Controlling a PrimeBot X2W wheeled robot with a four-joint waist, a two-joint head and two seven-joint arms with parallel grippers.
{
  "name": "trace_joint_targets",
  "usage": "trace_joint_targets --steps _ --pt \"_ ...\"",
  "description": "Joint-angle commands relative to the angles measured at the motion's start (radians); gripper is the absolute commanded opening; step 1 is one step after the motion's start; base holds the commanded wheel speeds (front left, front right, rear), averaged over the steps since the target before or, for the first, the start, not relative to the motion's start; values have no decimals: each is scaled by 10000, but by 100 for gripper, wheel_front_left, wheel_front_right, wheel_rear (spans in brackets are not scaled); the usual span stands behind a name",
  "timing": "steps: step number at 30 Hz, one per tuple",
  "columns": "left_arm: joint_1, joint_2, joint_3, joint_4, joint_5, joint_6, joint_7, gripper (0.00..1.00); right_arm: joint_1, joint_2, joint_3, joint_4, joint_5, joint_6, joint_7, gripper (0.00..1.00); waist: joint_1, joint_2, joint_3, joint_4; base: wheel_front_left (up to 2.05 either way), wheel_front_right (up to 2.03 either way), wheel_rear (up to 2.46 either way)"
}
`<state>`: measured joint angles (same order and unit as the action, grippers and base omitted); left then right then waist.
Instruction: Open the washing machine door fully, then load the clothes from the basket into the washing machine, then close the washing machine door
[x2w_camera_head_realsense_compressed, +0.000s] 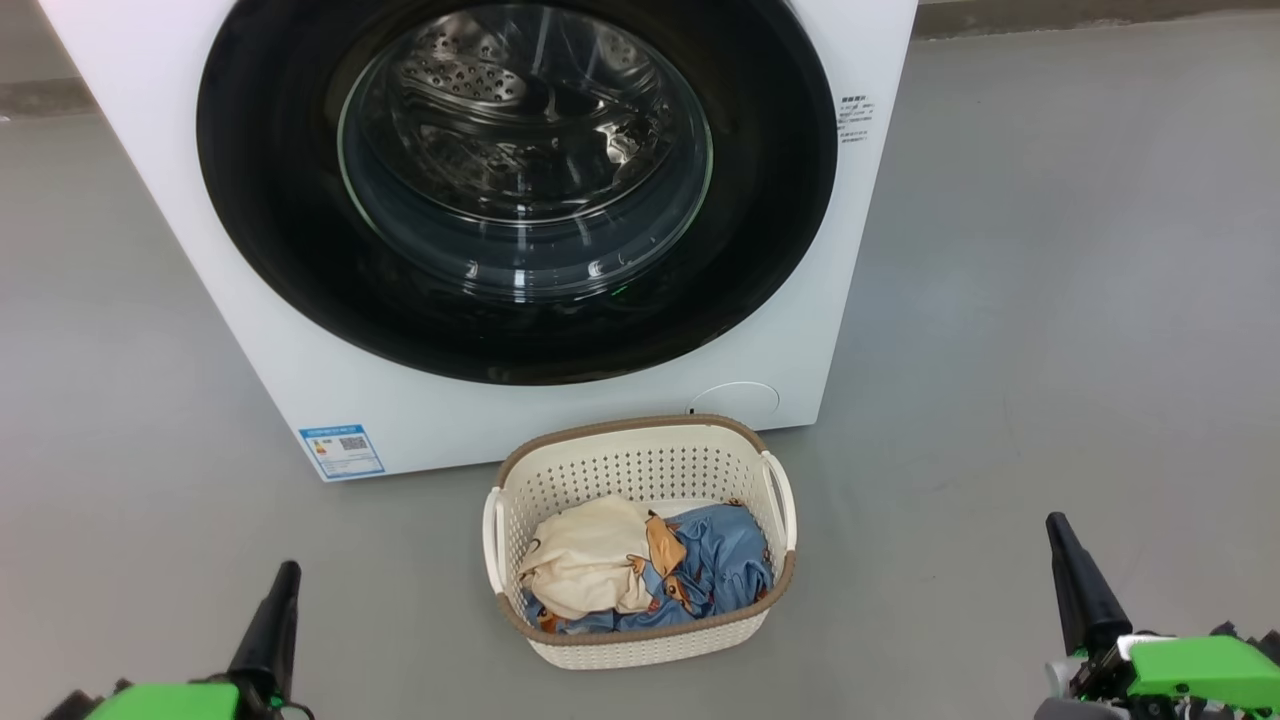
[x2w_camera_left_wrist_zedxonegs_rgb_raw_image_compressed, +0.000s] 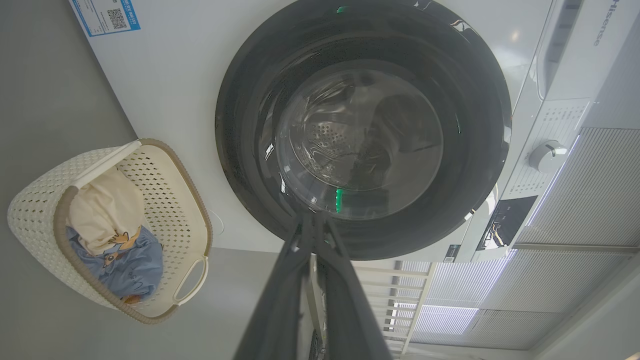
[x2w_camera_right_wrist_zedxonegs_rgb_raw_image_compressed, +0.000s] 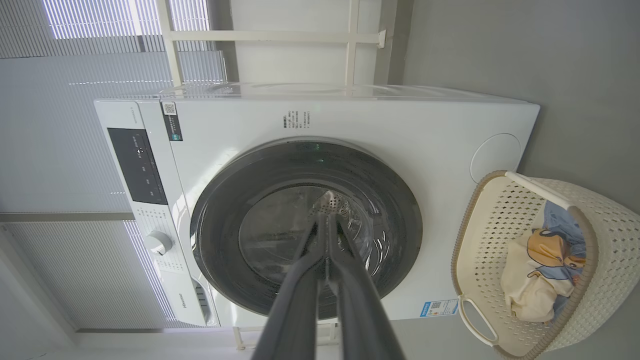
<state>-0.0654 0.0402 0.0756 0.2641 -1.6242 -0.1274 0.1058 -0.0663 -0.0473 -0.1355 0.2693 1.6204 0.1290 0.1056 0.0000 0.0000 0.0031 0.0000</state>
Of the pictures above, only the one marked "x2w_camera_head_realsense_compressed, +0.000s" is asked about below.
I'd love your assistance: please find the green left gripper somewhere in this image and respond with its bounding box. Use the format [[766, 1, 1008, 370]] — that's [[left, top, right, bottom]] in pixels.
[[45, 560, 303, 720]]

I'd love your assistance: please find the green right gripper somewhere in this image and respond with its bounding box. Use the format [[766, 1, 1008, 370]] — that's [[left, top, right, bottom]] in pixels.
[[1046, 512, 1280, 720]]

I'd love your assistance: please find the cream printed garment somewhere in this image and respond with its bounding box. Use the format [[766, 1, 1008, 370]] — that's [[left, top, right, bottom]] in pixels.
[[517, 495, 666, 618]]

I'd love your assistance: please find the blue fox print garment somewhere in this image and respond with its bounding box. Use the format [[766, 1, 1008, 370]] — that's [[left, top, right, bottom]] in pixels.
[[522, 500, 776, 634]]

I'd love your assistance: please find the black glass washer door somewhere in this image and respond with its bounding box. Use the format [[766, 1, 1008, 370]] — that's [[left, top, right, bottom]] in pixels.
[[196, 0, 839, 386]]

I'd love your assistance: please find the white front-load washing machine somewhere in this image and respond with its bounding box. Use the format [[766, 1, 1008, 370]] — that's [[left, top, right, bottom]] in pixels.
[[38, 0, 919, 483]]

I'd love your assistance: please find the stainless steel washing machine drum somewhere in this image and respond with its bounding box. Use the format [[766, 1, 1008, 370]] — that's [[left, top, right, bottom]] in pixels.
[[340, 0, 713, 236]]

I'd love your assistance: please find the blue energy label sticker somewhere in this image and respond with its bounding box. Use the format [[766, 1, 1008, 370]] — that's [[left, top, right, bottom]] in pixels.
[[298, 425, 386, 482]]

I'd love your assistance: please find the round white filter cover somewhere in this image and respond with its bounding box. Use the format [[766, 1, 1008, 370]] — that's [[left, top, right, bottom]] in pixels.
[[688, 382, 781, 431]]

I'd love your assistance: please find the cream perforated laundry basket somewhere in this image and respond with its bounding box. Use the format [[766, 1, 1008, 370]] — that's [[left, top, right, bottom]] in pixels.
[[483, 414, 798, 670]]

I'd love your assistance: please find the black text info sticker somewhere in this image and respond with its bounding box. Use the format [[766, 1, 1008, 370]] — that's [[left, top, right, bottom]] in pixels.
[[838, 95, 877, 147]]

